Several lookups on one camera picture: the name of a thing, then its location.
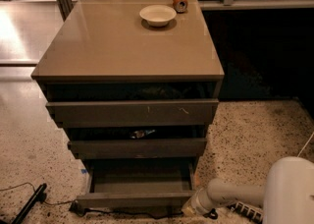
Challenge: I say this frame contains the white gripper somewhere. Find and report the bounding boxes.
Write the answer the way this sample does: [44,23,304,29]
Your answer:
[182,189,210,217]

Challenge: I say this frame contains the black cable with adapter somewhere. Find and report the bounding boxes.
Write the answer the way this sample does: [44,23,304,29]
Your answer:
[42,199,184,220]

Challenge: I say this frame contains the grey bottom drawer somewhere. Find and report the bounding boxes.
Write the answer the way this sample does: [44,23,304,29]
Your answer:
[77,158,194,208]

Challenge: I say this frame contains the white power cable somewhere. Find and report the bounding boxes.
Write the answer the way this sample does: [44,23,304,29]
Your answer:
[297,131,314,158]

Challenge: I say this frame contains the grey drawer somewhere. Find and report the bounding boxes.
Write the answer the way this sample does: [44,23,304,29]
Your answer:
[46,99,219,128]
[68,138,207,159]
[77,158,194,208]

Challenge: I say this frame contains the grey drawer cabinet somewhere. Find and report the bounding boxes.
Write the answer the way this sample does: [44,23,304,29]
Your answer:
[30,0,226,170]

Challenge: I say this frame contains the grey top drawer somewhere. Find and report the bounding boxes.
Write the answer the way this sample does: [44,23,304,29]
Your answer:
[46,99,219,128]

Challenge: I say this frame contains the grey middle drawer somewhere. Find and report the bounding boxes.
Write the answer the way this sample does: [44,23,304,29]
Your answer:
[68,138,207,159]

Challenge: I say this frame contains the snack bag in drawer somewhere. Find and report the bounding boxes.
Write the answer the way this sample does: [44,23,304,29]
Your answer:
[131,130,155,140]

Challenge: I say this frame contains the black bar on floor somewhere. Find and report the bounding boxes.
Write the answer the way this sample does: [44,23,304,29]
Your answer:
[12,183,47,224]

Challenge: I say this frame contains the thin black wire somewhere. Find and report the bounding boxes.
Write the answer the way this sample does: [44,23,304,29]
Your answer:
[0,182,37,194]

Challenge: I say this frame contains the white paper bowl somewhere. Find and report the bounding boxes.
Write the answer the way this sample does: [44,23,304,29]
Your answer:
[139,5,177,28]

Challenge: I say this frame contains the orange soda can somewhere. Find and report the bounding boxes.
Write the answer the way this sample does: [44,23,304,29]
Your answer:
[173,0,188,13]

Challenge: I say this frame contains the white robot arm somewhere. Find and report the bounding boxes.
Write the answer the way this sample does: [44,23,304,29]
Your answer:
[182,156,314,224]

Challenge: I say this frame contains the black power strip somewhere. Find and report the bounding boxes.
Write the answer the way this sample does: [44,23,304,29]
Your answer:
[228,202,263,224]

